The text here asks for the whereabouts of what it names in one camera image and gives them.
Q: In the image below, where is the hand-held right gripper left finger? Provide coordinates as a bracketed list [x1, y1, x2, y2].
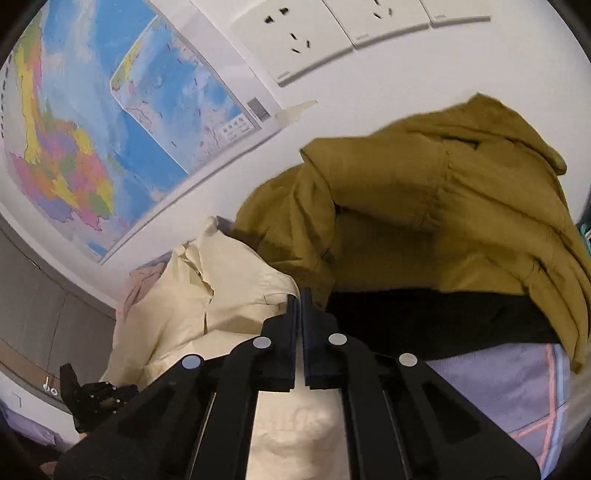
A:
[54, 294, 300, 480]

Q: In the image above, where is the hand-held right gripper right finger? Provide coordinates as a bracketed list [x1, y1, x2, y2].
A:
[301, 288, 542, 480]

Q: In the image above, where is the cream shirt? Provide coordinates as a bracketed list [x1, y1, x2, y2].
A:
[99, 216, 348, 480]

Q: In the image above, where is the purple hanging garment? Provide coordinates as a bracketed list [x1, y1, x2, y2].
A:
[0, 401, 57, 446]

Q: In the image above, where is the grey door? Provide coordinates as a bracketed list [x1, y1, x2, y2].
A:
[0, 216, 117, 412]

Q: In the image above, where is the pink cloth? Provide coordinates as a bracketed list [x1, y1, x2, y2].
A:
[115, 261, 172, 325]

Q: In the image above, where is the black garment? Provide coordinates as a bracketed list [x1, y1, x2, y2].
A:
[325, 288, 562, 361]

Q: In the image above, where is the olive green jacket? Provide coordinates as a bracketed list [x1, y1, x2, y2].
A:
[230, 93, 591, 376]

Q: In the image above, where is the purple bedsheet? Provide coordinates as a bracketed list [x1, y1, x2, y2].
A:
[424, 342, 574, 477]

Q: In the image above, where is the colourful wall map poster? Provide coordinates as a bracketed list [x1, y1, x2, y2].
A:
[0, 0, 319, 265]

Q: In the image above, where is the white wall socket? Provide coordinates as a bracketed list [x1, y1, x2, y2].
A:
[322, 0, 431, 47]
[230, 0, 357, 87]

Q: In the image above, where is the white wall switch plate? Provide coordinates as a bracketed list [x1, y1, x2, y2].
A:
[421, 0, 493, 27]

